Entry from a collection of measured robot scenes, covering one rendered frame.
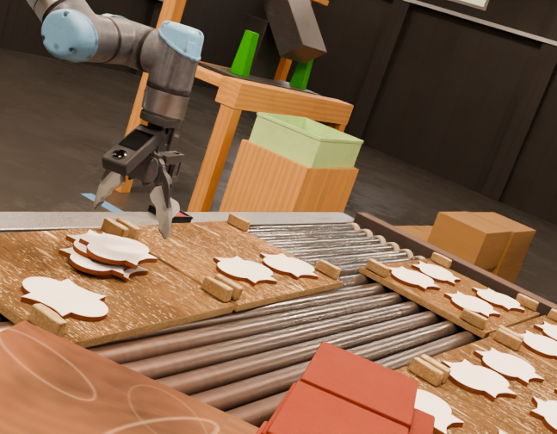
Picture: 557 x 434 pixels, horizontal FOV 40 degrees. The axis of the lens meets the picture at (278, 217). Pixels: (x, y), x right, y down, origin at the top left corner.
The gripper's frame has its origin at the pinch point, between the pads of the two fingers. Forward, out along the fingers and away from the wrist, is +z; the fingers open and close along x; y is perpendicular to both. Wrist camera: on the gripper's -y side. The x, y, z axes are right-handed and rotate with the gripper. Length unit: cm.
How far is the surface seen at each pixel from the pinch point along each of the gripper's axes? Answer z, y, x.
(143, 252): 4.6, 2.8, -2.9
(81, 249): 5.1, -5.9, 4.1
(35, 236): 7.7, -3.3, 15.5
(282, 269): 8.7, 36.1, -18.7
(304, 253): 12, 64, -14
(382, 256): 13, 95, -28
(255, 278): 8.3, 23.5, -17.5
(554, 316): 11, 96, -76
